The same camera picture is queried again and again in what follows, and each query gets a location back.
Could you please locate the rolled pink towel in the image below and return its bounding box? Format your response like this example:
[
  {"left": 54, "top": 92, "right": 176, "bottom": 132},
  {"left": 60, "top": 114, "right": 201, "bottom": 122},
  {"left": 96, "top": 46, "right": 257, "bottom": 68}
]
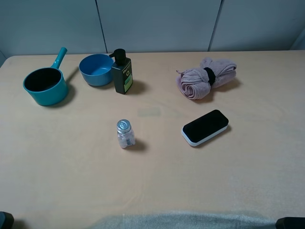
[{"left": 176, "top": 57, "right": 237, "bottom": 100}]

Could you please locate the dark green pump bottle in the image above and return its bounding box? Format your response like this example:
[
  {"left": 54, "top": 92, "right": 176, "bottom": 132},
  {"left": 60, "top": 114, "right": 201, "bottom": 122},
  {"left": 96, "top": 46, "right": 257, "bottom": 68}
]
[{"left": 109, "top": 49, "right": 133, "bottom": 94}]

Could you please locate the black and white eraser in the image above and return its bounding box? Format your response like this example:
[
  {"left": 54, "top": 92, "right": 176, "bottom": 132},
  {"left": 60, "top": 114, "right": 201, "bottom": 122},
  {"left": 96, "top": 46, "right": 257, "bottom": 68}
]
[{"left": 181, "top": 110, "right": 229, "bottom": 146}]

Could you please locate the blue plastic bowl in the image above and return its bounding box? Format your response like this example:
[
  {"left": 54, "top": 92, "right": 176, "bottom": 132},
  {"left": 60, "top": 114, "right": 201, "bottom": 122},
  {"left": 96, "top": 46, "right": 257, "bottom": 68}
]
[{"left": 79, "top": 54, "right": 114, "bottom": 86}]

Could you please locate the black hair tie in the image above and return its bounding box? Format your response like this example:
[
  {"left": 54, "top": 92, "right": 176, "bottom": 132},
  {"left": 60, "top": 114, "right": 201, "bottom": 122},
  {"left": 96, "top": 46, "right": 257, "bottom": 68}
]
[{"left": 203, "top": 67, "right": 216, "bottom": 85}]

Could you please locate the teal saucepan with handle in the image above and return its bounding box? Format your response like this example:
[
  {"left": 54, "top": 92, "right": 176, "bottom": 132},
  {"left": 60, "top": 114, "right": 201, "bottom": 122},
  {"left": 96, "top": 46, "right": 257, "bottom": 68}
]
[{"left": 23, "top": 47, "right": 69, "bottom": 106}]

